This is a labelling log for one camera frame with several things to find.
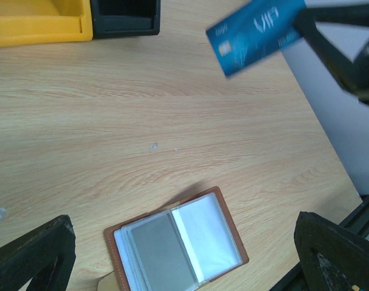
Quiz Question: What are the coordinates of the black enclosure frame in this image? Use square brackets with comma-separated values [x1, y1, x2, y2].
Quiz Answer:
[271, 195, 369, 290]

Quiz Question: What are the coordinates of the brown leather card holder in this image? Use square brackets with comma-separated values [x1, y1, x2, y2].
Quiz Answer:
[104, 186, 249, 290]

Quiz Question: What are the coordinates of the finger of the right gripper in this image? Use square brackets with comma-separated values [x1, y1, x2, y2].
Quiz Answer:
[293, 3, 369, 106]

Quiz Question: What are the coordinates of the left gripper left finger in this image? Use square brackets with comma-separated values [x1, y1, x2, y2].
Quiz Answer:
[0, 215, 76, 290]

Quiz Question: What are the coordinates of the right black bin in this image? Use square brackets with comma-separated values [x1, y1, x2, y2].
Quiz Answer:
[90, 0, 161, 39]

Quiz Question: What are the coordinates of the blue VIP card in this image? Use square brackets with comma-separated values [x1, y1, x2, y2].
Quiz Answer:
[206, 0, 306, 78]

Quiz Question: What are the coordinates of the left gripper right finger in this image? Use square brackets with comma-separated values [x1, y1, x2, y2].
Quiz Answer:
[294, 212, 369, 290]

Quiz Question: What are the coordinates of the yellow middle bin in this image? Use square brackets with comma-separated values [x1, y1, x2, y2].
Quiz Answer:
[0, 0, 93, 47]

